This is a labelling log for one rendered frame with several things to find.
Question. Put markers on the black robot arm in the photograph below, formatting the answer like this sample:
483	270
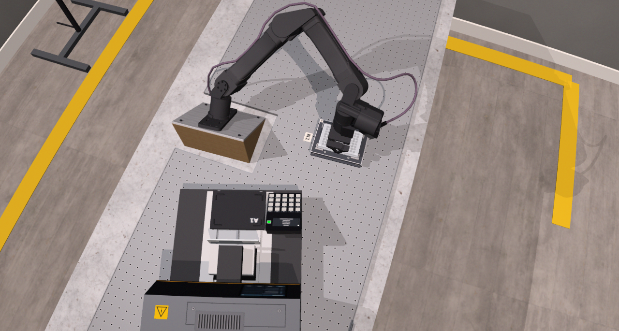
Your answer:
352	83

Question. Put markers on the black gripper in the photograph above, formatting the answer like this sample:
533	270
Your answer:
335	140

